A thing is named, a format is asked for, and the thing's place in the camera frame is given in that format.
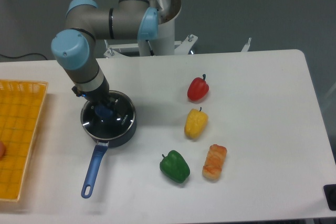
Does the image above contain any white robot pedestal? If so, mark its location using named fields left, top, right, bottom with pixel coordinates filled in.
left=149, top=0, right=182, bottom=56

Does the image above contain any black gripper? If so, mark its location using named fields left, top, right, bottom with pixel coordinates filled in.
left=71, top=79, right=118, bottom=110

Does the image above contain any green bell pepper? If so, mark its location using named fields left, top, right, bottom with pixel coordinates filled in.
left=159, top=150, right=190, bottom=184

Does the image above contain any yellow woven basket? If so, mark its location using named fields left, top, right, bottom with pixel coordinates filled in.
left=1, top=79, right=48, bottom=202

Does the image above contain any white base frame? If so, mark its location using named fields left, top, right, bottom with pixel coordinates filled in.
left=103, top=34, right=253, bottom=59

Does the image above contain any yellow bell pepper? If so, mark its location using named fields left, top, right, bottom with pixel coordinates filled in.
left=184, top=107, right=208, bottom=140

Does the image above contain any red bell pepper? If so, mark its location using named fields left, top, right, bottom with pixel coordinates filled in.
left=187, top=73, right=209, bottom=101

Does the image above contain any dark blue saucepan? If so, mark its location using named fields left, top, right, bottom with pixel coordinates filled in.
left=80, top=91, right=137, bottom=199

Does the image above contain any black pedestal cable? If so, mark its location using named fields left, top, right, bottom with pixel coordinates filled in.
left=146, top=39, right=156, bottom=57

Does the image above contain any black floor cable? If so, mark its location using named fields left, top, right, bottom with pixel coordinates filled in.
left=0, top=52, right=48, bottom=60

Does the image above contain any black device at table edge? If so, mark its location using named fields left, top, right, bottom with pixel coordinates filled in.
left=323, top=184, right=336, bottom=211

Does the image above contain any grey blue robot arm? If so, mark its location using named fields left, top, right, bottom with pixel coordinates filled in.
left=51, top=0, right=159, bottom=106

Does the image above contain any glass lid blue knob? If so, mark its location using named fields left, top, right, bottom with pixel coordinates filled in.
left=80, top=91, right=136, bottom=141

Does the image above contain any orange toasted bread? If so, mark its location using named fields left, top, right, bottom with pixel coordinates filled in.
left=202, top=144, right=227, bottom=181

